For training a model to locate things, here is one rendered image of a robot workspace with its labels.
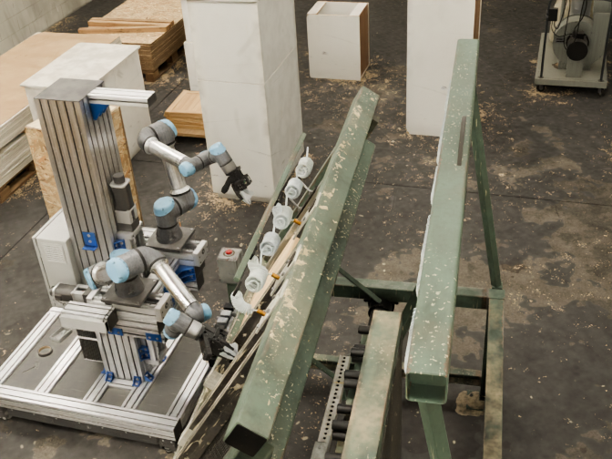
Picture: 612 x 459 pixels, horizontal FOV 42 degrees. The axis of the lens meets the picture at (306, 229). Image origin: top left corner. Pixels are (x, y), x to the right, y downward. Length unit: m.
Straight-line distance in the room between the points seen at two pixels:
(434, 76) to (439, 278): 5.40
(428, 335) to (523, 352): 3.32
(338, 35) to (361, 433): 6.89
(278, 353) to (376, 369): 0.33
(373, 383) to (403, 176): 4.75
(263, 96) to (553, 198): 2.50
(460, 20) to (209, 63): 2.27
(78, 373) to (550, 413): 2.80
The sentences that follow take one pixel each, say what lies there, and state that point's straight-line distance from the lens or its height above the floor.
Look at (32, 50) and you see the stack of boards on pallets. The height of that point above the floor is 0.63.
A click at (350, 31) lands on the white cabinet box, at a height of 0.55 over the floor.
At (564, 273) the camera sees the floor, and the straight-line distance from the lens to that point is 6.06.
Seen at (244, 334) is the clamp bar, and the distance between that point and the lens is 3.53.
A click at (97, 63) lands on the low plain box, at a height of 0.95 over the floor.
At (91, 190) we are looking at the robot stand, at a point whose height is 1.54.
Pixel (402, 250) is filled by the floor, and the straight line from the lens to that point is 6.16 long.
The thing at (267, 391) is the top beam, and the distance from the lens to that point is 2.30.
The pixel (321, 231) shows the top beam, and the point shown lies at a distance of 2.90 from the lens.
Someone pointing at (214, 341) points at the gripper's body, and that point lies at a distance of 3.44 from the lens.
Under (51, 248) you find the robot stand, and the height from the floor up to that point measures 1.18.
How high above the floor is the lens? 3.54
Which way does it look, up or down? 33 degrees down
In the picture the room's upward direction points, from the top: 4 degrees counter-clockwise
